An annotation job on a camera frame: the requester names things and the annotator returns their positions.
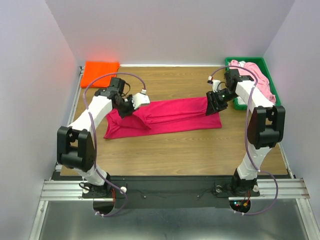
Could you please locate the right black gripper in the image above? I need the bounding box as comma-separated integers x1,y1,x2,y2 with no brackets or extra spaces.
205,88,239,116

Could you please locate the magenta t-shirt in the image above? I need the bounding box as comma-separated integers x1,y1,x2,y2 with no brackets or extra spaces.
104,97,222,140

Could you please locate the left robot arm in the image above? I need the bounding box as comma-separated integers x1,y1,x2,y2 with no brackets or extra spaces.
57,77,135,197

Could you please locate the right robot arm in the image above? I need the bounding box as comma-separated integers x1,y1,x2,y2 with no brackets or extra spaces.
205,67,286,196

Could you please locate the white garment in bin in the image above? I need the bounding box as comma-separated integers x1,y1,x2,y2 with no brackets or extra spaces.
237,61,247,69

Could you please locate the folded orange t-shirt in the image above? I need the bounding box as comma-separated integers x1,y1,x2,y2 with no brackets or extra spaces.
80,61,120,89

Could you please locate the pink t-shirt in bin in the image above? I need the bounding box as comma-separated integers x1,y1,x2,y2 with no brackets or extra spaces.
228,59,276,104

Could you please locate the green plastic bin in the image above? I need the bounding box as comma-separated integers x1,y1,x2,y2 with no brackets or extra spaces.
224,56,281,106

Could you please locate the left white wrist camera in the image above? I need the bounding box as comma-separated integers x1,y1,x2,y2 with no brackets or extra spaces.
131,92,150,110

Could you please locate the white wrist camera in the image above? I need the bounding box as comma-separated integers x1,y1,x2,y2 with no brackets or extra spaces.
207,76,222,92
131,92,150,110

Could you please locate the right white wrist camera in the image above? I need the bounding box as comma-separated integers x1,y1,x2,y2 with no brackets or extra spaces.
207,76,222,92

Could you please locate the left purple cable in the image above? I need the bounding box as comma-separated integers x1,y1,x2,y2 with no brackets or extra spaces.
82,72,148,218

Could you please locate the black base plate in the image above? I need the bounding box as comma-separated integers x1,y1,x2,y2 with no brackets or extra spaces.
49,174,262,210

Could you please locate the aluminium frame rail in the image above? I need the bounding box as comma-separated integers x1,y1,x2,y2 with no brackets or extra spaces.
40,178,310,202

